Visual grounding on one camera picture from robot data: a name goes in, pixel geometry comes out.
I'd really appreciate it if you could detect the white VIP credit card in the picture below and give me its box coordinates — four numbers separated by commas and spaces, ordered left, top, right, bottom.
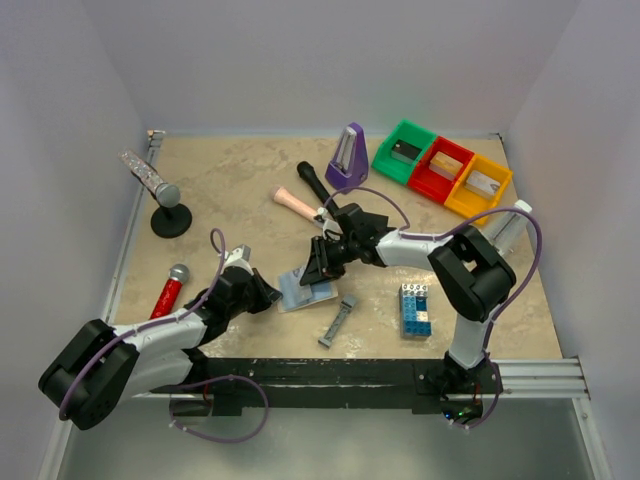
287, 267, 305, 282

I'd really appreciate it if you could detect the beige card holder wallet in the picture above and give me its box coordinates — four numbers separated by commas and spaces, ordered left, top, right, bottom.
277, 271, 338, 313

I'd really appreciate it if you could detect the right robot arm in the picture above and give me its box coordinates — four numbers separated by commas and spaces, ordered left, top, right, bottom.
300, 203, 516, 370

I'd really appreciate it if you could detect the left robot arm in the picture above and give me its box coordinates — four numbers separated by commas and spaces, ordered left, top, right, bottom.
38, 266, 282, 430

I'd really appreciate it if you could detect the black card in green bin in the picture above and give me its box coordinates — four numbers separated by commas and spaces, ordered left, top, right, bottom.
390, 140, 421, 164

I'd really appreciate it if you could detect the tan card in red bin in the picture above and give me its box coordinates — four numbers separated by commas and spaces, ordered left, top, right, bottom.
429, 152, 464, 181

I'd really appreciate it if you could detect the white card in yellow bin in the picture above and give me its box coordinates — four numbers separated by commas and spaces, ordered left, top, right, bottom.
465, 170, 501, 199

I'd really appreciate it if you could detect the grey truss beam piece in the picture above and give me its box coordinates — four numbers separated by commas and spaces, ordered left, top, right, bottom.
318, 295, 358, 348

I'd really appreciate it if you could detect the red glitter microphone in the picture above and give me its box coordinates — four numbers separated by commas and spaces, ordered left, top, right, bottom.
150, 263, 190, 320

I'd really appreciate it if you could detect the purple metronome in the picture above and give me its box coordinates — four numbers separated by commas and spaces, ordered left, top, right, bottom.
325, 122, 369, 190

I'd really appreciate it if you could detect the pink microphone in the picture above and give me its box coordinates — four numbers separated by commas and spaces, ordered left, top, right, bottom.
271, 186, 318, 223

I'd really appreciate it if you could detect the black microphone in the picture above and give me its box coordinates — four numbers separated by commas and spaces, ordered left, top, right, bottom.
296, 161, 338, 215

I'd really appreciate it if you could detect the blue toy brick block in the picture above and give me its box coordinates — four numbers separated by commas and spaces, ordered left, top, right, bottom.
398, 283, 432, 338

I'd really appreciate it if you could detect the red storage bin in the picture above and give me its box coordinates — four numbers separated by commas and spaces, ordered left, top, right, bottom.
407, 136, 474, 204

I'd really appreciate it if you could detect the black round microphone stand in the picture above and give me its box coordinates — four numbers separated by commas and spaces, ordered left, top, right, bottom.
150, 203, 192, 239

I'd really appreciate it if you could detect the green storage bin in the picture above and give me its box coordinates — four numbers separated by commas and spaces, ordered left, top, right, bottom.
372, 120, 437, 185

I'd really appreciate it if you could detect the glitter microphone on stand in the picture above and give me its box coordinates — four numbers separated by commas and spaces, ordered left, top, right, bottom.
118, 149, 181, 208

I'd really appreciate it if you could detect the yellow storage bin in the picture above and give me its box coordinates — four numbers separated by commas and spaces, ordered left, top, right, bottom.
444, 154, 513, 218

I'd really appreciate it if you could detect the white metronome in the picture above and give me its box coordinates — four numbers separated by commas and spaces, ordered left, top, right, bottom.
481, 200, 532, 257

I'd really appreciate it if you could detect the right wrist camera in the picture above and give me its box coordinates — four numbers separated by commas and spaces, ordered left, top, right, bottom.
313, 207, 342, 240

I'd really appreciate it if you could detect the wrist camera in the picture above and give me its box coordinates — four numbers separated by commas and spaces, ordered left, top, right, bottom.
223, 244, 252, 272
313, 207, 342, 240

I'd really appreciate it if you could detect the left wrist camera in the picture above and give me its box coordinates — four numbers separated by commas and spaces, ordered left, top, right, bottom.
223, 244, 252, 272

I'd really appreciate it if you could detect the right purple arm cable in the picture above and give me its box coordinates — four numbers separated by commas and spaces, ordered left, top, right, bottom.
322, 186, 544, 351

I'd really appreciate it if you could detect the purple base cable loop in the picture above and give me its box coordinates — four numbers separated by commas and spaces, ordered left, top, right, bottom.
168, 373, 273, 444

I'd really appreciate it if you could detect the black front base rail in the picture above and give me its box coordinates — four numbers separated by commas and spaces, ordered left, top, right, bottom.
169, 357, 501, 416

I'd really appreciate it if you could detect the aluminium frame rail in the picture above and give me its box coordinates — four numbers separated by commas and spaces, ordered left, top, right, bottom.
99, 130, 166, 325

